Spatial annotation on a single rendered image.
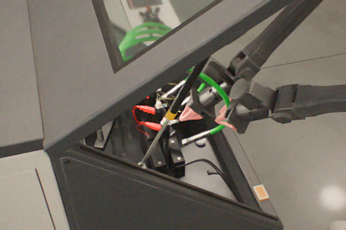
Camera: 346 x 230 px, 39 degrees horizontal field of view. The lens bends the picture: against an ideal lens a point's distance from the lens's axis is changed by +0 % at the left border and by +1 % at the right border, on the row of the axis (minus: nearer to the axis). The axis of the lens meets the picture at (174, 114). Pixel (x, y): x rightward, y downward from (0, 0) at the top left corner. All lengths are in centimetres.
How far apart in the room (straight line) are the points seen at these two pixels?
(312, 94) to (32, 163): 61
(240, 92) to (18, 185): 54
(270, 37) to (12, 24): 68
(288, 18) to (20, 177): 81
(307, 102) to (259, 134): 193
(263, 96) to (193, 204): 32
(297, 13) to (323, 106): 37
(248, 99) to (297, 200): 164
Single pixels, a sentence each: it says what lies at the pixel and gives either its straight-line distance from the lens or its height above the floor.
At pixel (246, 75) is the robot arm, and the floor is 130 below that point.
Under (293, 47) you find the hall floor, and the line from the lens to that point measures 378.
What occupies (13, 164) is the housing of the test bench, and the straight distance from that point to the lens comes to 100.
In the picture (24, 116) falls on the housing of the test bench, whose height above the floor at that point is 150.
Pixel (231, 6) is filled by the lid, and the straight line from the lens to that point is 89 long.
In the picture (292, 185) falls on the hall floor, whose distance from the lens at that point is 281.
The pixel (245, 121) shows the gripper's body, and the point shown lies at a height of 128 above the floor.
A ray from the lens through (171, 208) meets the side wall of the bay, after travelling 121.
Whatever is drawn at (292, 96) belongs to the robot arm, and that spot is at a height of 141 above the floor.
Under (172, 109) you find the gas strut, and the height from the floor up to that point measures 148.
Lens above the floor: 216
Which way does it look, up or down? 44 degrees down
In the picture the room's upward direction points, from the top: 1 degrees counter-clockwise
